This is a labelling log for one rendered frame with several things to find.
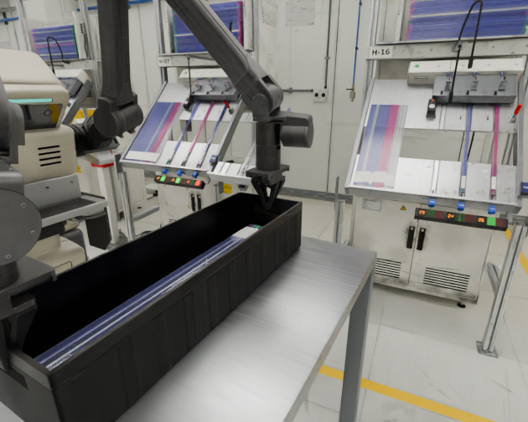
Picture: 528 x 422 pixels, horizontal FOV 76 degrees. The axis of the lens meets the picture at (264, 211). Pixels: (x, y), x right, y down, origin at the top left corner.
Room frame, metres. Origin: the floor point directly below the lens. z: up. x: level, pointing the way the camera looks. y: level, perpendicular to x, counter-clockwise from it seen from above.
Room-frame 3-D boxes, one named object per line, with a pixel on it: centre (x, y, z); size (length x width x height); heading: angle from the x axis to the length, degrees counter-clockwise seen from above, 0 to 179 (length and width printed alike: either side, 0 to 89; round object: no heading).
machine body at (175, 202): (2.59, 0.35, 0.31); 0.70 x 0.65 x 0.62; 65
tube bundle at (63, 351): (0.52, 0.13, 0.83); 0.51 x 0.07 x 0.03; 151
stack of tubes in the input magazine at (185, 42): (2.45, 0.35, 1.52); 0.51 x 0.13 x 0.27; 65
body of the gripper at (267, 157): (0.77, -0.01, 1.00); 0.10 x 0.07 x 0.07; 150
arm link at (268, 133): (0.77, -0.02, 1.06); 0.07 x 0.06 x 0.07; 69
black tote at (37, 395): (0.52, 0.13, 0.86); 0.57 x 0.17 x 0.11; 151
